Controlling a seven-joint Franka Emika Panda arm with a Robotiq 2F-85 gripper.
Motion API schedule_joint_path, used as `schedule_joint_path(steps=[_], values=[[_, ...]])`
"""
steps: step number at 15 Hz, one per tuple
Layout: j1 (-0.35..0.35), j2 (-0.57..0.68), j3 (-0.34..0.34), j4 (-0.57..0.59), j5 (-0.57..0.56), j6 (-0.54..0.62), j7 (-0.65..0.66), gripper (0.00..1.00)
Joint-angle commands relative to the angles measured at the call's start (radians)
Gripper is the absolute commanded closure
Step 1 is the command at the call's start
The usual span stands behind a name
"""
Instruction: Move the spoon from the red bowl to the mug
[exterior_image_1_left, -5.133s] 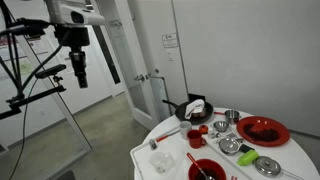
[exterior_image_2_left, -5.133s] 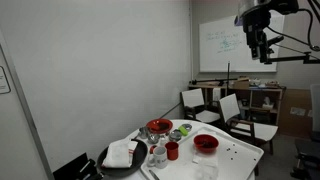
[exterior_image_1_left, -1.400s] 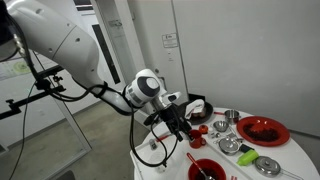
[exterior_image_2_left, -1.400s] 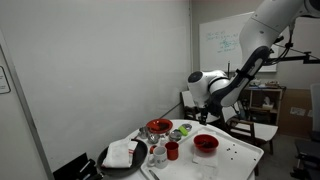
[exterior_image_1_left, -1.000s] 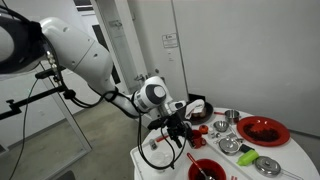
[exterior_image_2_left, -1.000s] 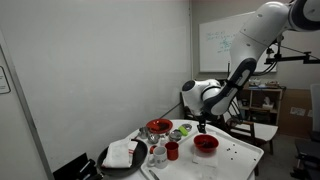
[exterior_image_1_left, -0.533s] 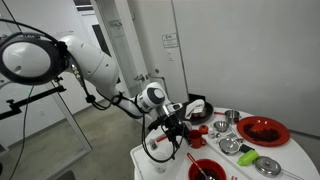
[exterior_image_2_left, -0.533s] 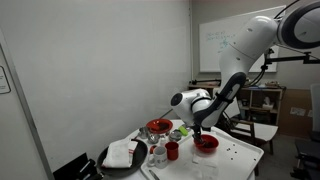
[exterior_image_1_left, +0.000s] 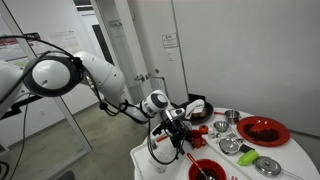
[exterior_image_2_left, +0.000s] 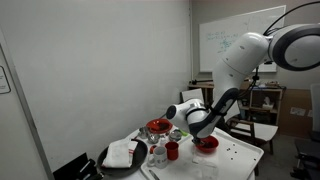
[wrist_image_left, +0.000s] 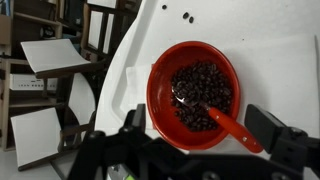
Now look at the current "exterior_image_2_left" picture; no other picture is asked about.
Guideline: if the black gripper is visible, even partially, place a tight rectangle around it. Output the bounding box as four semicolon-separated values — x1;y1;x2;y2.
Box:
191;134;214;147

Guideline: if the small red bowl with beans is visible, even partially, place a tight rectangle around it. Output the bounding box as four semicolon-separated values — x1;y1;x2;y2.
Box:
194;134;220;154

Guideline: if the red mug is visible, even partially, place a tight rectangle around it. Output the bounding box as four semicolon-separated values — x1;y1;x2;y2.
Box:
164;141;180;161

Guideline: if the white mug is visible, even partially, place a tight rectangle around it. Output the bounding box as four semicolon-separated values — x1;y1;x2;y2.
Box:
147;145;169;169

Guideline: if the small steel bowl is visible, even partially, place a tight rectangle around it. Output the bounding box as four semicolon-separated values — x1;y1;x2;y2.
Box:
147;133;161;145

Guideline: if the clear plastic cup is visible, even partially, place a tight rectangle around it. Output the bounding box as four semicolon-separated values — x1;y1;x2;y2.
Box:
194;163;219;180

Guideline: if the red plate with beans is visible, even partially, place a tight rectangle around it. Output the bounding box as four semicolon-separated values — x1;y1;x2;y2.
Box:
145;118;174;135

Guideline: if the white cushioned wooden chair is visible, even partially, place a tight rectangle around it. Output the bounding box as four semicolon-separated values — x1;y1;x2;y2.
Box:
180;88;205;105
225;99;279;155

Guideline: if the white plastic tray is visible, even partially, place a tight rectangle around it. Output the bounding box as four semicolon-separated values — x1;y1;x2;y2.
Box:
139;125;265;180

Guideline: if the grey table knife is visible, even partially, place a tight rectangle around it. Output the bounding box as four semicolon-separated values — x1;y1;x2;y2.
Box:
148;169;161;180

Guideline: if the small steel pot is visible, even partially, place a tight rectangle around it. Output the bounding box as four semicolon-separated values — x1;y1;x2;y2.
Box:
138;125;150;140

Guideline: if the black tripod pole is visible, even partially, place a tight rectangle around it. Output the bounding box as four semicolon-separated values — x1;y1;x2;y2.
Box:
189;78;214;86

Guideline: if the white tissue box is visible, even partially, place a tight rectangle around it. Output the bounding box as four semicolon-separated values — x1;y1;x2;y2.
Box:
261;96;275;111

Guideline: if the white towel with red stripes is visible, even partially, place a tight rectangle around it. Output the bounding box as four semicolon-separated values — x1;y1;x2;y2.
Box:
101;138;139;169

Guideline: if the wooden shelf desk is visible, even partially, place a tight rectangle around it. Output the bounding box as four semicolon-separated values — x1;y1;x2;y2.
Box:
188;79;287;128

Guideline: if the brown cardboard panel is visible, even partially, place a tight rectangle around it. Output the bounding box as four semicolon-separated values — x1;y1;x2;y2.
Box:
278;88;315;140

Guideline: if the wall whiteboard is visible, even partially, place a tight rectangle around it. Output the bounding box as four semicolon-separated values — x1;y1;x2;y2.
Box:
198;4;287;73

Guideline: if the white wall sign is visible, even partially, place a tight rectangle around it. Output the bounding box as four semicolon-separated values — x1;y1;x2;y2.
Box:
0;65;12;95

